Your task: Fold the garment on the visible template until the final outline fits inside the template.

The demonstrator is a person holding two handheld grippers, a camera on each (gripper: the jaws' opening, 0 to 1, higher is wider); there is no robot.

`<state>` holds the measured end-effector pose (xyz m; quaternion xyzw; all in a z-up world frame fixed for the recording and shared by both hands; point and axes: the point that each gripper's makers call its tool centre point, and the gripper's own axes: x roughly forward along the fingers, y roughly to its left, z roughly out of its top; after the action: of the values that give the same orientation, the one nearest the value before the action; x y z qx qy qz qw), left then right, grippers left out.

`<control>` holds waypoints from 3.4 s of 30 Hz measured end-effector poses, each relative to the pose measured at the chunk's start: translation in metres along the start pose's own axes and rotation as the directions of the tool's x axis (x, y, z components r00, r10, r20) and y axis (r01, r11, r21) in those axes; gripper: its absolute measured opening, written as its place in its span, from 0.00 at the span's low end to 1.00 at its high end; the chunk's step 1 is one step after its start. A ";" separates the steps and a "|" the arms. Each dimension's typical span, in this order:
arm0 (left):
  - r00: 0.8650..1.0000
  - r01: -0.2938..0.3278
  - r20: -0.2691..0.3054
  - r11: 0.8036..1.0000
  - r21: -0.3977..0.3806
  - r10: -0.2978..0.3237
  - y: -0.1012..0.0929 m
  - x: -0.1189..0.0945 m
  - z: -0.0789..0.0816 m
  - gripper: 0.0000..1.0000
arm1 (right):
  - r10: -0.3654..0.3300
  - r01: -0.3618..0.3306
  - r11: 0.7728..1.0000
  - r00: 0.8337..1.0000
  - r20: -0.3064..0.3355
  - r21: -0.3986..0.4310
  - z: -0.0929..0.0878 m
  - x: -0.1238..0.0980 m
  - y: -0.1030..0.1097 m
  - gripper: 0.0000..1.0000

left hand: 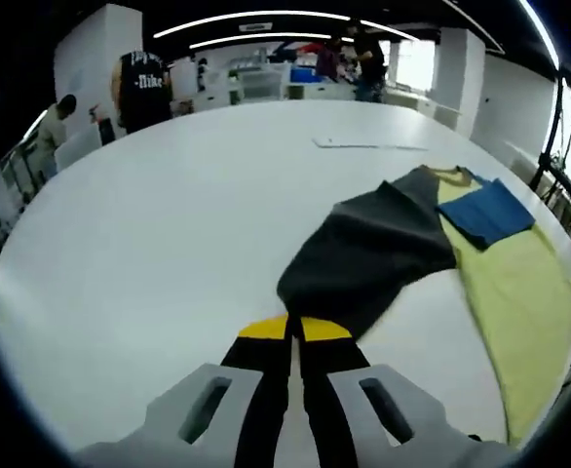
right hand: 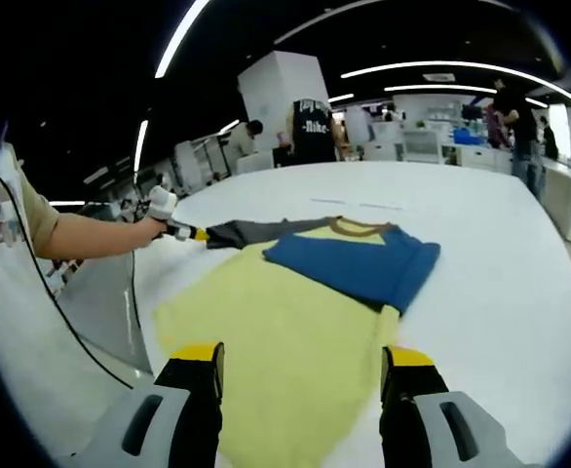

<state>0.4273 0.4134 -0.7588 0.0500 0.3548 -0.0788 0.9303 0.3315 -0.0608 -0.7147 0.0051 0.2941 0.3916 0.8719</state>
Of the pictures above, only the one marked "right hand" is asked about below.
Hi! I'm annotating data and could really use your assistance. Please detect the white low cabinet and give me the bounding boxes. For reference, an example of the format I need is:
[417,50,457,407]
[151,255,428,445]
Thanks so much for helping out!
[541,160,571,245]

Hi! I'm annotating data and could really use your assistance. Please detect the person's left hand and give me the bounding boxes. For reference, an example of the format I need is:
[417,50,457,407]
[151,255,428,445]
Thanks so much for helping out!
[132,214,171,252]

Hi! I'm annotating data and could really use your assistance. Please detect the white square pillar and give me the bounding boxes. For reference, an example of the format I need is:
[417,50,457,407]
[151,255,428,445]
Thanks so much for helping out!
[238,50,333,167]

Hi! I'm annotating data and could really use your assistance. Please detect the white wire shelf cart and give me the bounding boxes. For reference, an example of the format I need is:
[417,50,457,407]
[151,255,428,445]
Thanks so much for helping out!
[401,130,440,165]

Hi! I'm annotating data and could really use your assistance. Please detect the black cable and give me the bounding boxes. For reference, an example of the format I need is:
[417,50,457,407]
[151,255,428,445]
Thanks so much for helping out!
[0,169,135,390]
[128,249,140,323]

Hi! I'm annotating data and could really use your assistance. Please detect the person's white printed shirt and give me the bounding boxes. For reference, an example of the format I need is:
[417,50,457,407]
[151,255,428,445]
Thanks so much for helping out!
[0,140,135,464]

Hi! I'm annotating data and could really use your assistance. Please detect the blue bin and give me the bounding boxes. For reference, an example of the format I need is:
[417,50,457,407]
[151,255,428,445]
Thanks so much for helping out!
[453,127,484,145]

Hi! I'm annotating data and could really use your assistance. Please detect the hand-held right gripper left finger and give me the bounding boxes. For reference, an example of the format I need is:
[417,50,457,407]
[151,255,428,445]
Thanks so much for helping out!
[73,340,226,468]

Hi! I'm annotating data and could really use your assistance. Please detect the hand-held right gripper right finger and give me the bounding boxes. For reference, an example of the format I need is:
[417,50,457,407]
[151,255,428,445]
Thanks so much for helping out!
[379,344,525,468]

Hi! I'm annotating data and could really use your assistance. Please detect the yellow blue grey garment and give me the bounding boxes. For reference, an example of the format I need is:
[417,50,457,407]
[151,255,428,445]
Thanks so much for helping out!
[153,215,441,468]

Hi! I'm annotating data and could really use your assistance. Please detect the white counter cabinets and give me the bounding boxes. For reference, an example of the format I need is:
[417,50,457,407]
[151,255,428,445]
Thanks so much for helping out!
[362,140,515,175]

